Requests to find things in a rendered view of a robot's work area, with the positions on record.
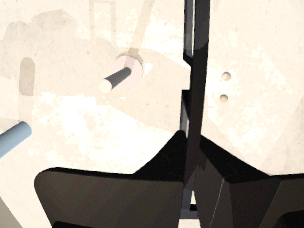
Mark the black glasses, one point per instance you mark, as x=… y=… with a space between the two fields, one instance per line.
x=195 y=53

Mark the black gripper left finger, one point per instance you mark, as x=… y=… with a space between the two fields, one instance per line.
x=149 y=198

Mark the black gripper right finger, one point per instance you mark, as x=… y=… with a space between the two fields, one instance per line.
x=231 y=194

